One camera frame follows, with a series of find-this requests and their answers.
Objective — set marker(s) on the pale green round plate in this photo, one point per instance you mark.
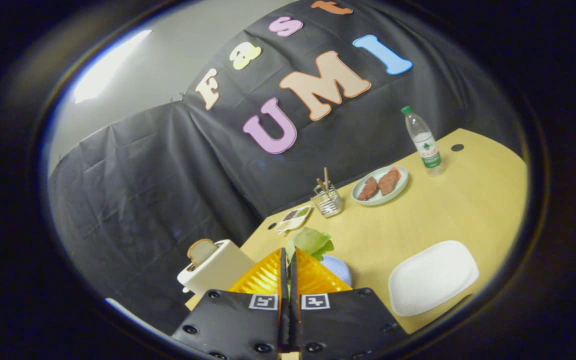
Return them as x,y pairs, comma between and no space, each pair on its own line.
400,182

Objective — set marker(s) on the white rectangular plate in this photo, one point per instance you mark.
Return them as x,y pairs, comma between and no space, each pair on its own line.
433,277

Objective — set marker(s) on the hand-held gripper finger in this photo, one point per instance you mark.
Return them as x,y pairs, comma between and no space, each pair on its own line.
283,300
293,300

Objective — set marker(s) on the light blue round plate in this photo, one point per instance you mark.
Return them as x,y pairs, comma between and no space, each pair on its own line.
340,270

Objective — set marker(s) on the brown meat patty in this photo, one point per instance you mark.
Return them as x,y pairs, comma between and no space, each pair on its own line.
389,181
368,189

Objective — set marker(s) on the brown wooden stick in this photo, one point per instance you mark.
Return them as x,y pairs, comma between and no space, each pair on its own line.
321,185
326,177

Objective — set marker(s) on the black backdrop cloth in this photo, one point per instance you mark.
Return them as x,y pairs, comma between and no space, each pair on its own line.
143,190

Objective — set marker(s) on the metal mesh holder cup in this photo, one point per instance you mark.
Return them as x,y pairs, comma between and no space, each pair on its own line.
327,202

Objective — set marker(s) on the bread slice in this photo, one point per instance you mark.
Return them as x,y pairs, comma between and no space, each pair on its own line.
202,251

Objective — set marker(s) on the white toaster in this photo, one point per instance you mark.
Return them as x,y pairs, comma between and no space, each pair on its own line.
220,272

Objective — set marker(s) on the small white sauce tray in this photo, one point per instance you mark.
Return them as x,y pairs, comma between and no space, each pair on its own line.
294,219

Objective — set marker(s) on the green lettuce leaf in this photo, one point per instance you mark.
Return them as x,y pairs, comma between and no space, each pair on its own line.
310,241

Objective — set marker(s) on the clear water bottle green cap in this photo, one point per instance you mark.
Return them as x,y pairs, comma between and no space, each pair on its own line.
424,142

